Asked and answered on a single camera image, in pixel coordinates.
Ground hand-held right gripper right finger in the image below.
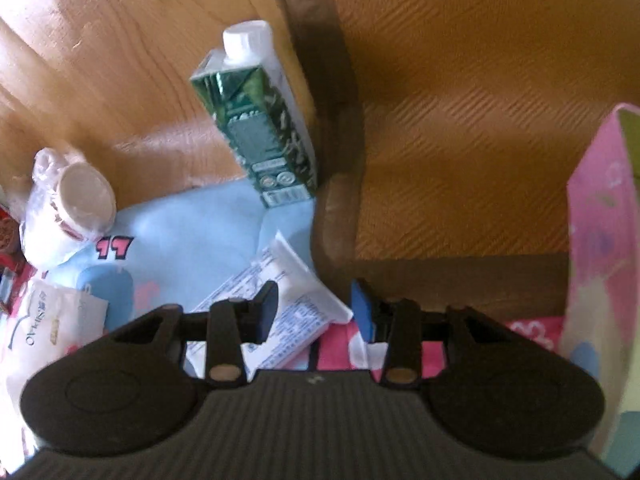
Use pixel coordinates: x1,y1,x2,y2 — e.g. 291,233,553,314
351,278,522,387

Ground blue cartoon printed tablecloth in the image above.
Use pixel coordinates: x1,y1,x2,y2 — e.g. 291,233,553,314
0,180,571,441

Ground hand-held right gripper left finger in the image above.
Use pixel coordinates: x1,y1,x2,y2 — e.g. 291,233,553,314
112,280,279,389

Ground clear plastic bag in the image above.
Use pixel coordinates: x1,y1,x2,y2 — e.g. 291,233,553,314
19,147,118,267

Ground white tissue pack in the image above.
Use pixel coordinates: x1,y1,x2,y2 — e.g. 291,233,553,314
0,280,109,401

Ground green drink carton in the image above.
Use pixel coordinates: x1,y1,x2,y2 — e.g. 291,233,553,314
189,20,319,209

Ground white sachets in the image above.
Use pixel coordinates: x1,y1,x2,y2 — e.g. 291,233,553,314
187,230,355,371

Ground red snack packet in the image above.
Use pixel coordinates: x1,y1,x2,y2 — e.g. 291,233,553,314
0,185,32,311

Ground pink tin box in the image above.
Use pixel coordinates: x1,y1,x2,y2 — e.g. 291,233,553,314
559,102,640,478

